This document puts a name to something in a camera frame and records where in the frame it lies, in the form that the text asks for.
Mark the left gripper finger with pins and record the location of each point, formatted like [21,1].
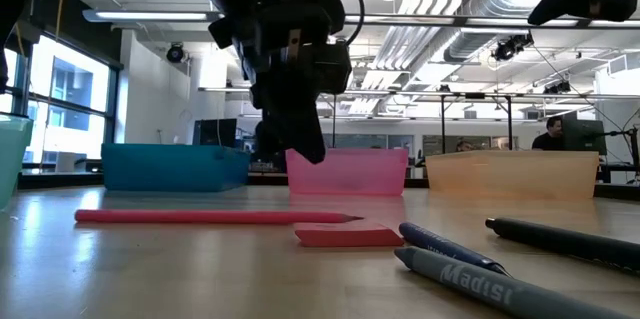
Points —
[292,129]

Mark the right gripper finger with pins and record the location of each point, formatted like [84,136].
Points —
[565,4]

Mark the pink pencil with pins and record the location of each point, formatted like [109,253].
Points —
[200,217]

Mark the blue crayon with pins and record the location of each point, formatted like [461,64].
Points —
[440,245]

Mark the black computer monitor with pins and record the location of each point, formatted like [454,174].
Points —
[215,133]
[585,136]

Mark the pink translucent plastic bin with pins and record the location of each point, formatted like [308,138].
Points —
[360,174]

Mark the pink printed eraser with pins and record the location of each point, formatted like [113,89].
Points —
[345,235]

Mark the blue plastic bin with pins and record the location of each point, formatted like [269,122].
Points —
[170,166]

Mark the ceiling strip light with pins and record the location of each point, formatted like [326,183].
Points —
[150,15]

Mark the orange translucent plastic bin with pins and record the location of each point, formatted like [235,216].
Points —
[510,176]

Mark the large window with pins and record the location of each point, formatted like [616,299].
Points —
[70,104]

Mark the grey crayon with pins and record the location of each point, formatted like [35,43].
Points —
[475,284]

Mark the black pen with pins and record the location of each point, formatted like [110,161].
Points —
[560,244]

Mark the mint green plastic bin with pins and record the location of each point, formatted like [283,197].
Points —
[12,159]

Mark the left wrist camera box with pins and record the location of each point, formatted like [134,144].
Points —
[334,69]

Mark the round black ceiling camera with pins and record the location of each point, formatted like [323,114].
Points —
[175,53]

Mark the black lab rig frame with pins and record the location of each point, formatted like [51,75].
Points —
[509,124]

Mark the black aluminium rig frame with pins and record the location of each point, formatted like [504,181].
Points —
[60,180]

